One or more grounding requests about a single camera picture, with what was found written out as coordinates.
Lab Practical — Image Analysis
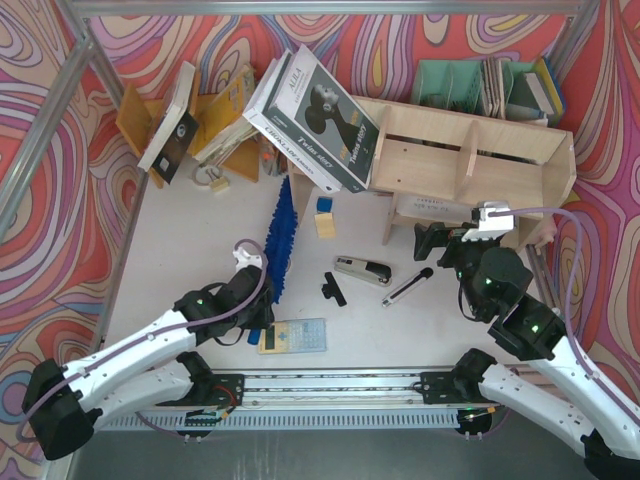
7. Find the blue microfiber duster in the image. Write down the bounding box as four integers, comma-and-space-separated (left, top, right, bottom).
264, 177, 298, 303

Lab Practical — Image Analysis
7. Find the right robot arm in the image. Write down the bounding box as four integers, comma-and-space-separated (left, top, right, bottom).
413, 222, 639, 479

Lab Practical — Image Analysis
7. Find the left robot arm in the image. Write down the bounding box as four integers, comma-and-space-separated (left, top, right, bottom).
22, 266, 276, 461

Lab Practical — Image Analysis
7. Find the light wooden bookshelf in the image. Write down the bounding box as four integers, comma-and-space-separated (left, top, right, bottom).
287, 94, 579, 251

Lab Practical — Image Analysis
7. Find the white utility knife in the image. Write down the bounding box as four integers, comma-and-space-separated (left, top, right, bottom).
381, 267, 434, 308

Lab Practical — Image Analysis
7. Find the yellow grey calculator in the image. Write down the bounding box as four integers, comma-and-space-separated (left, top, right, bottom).
258, 318, 327, 355

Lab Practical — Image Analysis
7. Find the black plastic clip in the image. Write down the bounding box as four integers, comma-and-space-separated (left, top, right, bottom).
321, 272, 347, 307

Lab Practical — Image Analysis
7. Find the silver black stapler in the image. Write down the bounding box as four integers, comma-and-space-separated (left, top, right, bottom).
334, 256, 392, 287

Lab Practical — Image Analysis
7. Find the pink figurine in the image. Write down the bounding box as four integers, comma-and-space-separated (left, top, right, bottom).
530, 216, 557, 255

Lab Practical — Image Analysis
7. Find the blue eraser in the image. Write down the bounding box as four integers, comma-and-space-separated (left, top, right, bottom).
316, 196, 333, 214

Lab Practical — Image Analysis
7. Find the pens cup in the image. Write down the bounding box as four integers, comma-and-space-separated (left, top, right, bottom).
258, 136, 288, 177

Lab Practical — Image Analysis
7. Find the teal desk organizer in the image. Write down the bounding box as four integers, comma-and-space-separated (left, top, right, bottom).
411, 57, 551, 126

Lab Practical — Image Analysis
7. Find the blue bound notebook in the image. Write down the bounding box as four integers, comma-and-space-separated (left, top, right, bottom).
523, 57, 566, 126

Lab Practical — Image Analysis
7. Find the yellow books stack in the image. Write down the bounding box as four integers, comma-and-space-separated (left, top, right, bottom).
191, 64, 257, 166

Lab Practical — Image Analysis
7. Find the black cover book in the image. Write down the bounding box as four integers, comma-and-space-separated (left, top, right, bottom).
138, 61, 198, 184

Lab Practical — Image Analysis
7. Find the white paperback book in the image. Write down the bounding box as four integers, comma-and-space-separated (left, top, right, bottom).
243, 49, 342, 194

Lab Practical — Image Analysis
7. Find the Twins story book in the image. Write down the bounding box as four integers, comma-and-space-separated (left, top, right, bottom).
263, 45, 379, 193

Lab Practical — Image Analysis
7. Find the black aluminium rail base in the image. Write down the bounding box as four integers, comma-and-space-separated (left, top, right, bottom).
161, 368, 497, 408

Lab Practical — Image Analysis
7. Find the key ring with padlock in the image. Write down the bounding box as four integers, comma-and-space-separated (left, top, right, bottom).
192, 163, 231, 194

